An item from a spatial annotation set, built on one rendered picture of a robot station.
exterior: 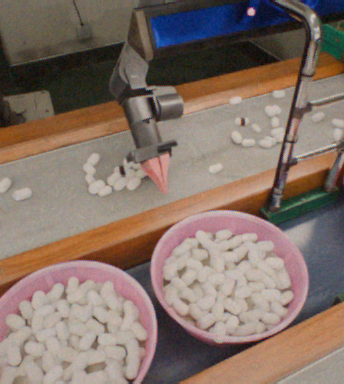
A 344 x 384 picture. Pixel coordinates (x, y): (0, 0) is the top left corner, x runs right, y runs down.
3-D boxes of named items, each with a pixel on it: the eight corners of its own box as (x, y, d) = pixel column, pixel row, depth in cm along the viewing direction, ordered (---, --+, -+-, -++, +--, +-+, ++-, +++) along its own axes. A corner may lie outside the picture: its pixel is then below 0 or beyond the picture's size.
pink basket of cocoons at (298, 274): (123, 299, 75) (118, 269, 69) (213, 222, 89) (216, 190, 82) (238, 401, 62) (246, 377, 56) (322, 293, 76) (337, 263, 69)
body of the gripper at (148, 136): (179, 146, 83) (168, 113, 83) (133, 159, 80) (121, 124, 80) (170, 154, 89) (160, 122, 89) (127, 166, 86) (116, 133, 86)
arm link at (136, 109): (116, 104, 86) (126, 93, 81) (144, 100, 89) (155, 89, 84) (126, 135, 86) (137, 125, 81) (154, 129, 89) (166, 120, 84)
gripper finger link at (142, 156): (180, 187, 82) (166, 144, 82) (148, 198, 79) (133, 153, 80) (171, 192, 88) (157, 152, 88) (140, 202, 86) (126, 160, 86)
